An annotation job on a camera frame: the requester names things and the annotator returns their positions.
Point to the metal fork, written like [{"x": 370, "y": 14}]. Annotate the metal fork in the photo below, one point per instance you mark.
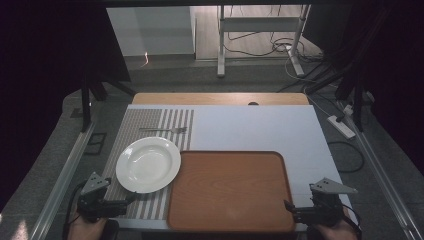
[{"x": 166, "y": 129}]

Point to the brown wooden tray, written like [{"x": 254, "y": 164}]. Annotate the brown wooden tray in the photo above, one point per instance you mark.
[{"x": 230, "y": 191}]

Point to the wooden table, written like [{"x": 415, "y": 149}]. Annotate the wooden table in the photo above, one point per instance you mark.
[{"x": 216, "y": 98}]

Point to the white plate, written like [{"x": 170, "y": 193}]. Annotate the white plate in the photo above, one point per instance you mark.
[{"x": 148, "y": 165}]

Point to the white cabinet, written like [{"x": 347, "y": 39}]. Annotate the white cabinet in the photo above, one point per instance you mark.
[{"x": 150, "y": 31}]

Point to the white power strip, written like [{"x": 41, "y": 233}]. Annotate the white power strip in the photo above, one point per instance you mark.
[{"x": 340, "y": 126}]

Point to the black floor socket cover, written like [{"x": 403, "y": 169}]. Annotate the black floor socket cover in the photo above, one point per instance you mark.
[{"x": 95, "y": 143}]

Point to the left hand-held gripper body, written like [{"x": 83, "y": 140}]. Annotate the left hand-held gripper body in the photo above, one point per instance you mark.
[{"x": 96, "y": 205}]

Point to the person's right hand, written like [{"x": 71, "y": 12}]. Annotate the person's right hand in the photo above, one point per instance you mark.
[{"x": 336, "y": 231}]

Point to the person's left hand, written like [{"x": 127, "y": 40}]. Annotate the person's left hand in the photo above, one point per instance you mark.
[{"x": 85, "y": 229}]

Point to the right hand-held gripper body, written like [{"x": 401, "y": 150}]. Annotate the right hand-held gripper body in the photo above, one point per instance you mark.
[{"x": 321, "y": 210}]

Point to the white board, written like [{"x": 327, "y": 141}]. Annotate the white board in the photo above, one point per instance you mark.
[{"x": 260, "y": 128}]

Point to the aluminium rail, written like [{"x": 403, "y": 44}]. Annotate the aluminium rail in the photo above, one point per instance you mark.
[
  {"x": 63, "y": 180},
  {"x": 383, "y": 176}
]

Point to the grey striped placemat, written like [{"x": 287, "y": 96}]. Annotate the grey striped placemat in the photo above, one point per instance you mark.
[{"x": 143, "y": 123}]

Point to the white desk frame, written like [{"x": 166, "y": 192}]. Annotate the white desk frame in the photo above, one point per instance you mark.
[{"x": 258, "y": 24}]

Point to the small white adapter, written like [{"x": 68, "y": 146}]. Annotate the small white adapter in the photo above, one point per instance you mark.
[{"x": 348, "y": 110}]

